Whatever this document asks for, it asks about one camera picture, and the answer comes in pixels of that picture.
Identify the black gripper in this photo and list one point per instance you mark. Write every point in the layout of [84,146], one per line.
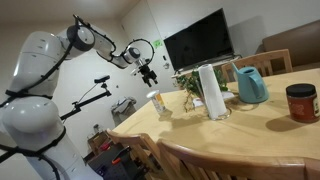
[145,71]

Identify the white plastic lid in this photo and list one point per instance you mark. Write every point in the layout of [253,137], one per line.
[153,94]

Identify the brown jar black lid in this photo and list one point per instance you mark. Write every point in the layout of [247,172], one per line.
[302,105]

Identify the grey cloth pile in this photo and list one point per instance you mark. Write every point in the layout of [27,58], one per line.
[124,106]

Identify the green sticky note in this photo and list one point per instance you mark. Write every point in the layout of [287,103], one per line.
[157,44]

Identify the green leafy potted plant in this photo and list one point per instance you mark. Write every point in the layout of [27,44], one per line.
[188,83]

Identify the white paper towel roll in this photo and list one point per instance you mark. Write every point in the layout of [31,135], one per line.
[212,90]

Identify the black flat screen television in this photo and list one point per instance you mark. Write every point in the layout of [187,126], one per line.
[200,40]

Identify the light wooden slatted chair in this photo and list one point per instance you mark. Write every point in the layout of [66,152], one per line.
[233,163]
[260,63]
[140,146]

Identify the wooden crate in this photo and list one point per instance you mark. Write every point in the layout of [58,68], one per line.
[98,141]

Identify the metal paper towel holder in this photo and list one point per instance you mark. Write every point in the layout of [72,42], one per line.
[228,114]

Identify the black equipment case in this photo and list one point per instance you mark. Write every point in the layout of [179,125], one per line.
[116,165]

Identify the teal watering can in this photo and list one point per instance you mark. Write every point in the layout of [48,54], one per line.
[251,85]

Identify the brown armchair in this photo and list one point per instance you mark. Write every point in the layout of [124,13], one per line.
[293,45]

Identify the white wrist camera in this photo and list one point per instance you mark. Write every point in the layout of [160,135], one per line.
[136,69]

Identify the small wall fixture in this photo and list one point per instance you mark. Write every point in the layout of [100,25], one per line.
[166,65]

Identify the black external camera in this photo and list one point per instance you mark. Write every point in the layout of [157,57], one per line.
[102,79]

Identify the black articulated camera stand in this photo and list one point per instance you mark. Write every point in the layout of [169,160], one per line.
[83,104]

